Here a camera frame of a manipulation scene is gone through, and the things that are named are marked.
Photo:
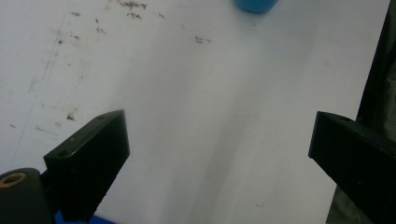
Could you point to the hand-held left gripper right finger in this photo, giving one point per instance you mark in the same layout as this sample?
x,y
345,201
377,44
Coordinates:
x,y
355,155

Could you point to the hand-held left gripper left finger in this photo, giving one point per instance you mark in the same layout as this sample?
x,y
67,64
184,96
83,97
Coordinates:
x,y
90,155

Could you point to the blue round object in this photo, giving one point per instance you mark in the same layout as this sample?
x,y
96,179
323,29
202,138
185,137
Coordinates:
x,y
256,4

